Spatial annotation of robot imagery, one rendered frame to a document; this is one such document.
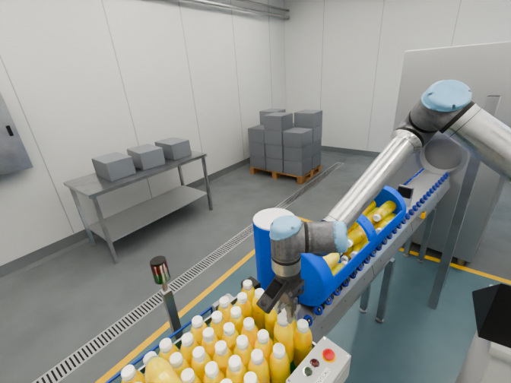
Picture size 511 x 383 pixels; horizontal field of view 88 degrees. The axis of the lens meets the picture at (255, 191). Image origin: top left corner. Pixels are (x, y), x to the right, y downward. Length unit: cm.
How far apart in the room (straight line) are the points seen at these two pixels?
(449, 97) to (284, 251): 67
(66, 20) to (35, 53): 52
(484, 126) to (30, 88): 378
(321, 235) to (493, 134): 58
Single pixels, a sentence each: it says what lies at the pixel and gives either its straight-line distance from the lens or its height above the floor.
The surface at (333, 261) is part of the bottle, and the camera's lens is 127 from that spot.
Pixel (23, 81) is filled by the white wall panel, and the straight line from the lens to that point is 384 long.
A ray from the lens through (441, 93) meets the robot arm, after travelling 102.
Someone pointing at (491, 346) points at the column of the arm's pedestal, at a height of 110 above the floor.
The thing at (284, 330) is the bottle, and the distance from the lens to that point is 100.
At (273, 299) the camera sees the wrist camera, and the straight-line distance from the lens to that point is 85.
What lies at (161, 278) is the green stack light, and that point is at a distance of 118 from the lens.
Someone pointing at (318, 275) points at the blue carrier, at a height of 117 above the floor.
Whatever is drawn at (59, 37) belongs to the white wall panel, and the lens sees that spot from 400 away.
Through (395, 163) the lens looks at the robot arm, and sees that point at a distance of 103.
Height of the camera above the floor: 193
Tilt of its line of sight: 25 degrees down
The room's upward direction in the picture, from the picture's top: 4 degrees counter-clockwise
